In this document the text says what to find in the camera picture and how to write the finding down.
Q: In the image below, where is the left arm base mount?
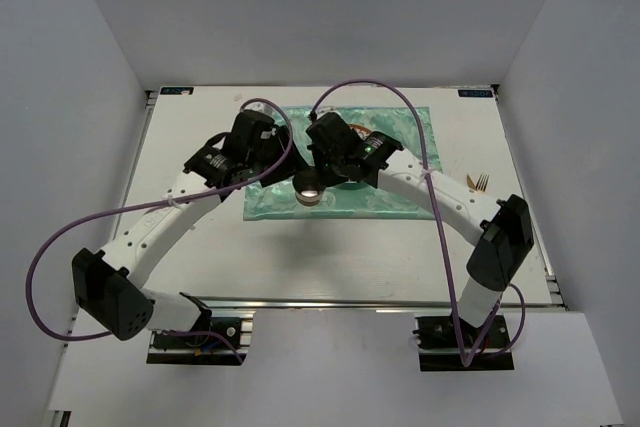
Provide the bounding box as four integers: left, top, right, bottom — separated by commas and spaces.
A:
146, 312, 253, 367

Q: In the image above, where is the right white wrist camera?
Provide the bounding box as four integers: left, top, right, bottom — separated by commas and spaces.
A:
308, 106, 338, 122

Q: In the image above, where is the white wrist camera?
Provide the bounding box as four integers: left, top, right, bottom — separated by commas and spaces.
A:
241, 101, 272, 115
308, 106, 338, 122

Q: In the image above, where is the gold fork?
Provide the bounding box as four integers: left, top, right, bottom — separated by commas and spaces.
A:
475, 173, 490, 192

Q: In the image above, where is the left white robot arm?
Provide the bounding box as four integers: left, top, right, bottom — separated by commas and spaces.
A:
72, 110, 300, 346

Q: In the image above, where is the blue table label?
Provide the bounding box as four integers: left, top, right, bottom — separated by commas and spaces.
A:
458, 89, 494, 98
159, 86, 194, 96

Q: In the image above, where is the brown rimmed patterned plate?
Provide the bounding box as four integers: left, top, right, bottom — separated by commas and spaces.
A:
349, 123, 372, 140

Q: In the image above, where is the gold knife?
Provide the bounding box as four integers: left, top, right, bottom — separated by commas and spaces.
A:
466, 175, 477, 191

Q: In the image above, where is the green patterned satin placemat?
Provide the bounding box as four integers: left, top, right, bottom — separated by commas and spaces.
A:
241, 105, 446, 222

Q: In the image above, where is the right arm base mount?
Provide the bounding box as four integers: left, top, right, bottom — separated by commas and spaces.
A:
408, 314, 516, 373

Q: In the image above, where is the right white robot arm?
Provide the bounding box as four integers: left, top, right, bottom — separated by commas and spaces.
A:
306, 112, 534, 346

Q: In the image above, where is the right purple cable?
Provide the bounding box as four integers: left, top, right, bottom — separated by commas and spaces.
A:
309, 79, 526, 368

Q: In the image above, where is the left blue table label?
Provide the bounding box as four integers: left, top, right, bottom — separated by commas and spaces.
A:
159, 86, 194, 96

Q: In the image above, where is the white metal cup cork base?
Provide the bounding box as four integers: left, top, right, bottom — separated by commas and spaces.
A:
292, 169, 326, 207

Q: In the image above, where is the right blue table label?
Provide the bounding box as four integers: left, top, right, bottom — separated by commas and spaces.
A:
458, 89, 494, 98

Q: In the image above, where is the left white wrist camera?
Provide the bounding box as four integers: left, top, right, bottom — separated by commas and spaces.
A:
241, 101, 272, 115

